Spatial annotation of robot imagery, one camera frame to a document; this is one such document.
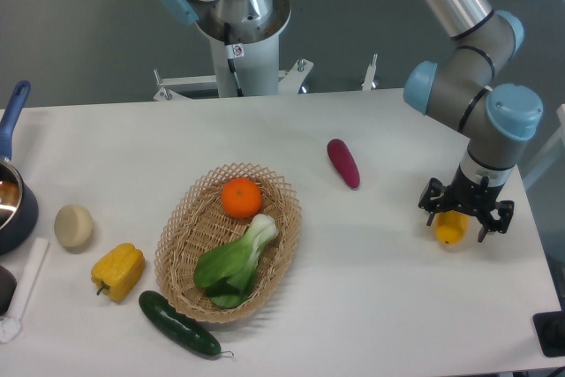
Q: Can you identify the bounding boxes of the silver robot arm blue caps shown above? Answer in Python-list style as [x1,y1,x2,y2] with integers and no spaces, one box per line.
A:
[160,0,543,236]

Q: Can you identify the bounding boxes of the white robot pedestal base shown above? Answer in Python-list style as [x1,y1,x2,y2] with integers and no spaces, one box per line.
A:
[152,27,380,102]

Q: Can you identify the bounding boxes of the dark green cucumber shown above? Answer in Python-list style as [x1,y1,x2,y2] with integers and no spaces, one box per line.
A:
[138,290,233,358]

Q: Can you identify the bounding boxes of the yellow mango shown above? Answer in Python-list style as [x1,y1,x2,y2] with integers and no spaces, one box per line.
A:
[434,211,470,245]

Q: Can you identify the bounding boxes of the yellow bell pepper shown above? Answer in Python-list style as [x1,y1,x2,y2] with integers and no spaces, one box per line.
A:
[91,243,145,303]

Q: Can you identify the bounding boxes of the blue saucepan with handle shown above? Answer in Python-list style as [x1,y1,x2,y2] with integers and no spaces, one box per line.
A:
[1,80,39,255]

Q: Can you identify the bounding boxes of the green bok choy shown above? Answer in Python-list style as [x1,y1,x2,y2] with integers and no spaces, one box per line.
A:
[193,214,278,309]

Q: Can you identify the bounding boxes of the woven wicker basket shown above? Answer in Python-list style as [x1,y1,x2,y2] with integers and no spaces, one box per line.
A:
[154,163,302,324]

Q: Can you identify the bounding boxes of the orange fruit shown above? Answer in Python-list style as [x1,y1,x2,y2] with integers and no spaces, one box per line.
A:
[221,177,262,219]

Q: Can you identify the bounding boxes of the purple sweet potato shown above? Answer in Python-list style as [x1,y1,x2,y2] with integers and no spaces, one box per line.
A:
[327,139,360,190]

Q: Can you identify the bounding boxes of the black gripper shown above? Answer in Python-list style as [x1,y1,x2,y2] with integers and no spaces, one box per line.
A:
[418,167,515,243]

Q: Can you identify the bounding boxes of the black device at table corner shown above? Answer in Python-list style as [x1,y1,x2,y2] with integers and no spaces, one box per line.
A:
[532,311,565,358]

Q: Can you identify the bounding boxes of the white frame at right edge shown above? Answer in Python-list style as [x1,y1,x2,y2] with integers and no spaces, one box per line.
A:
[521,104,564,191]

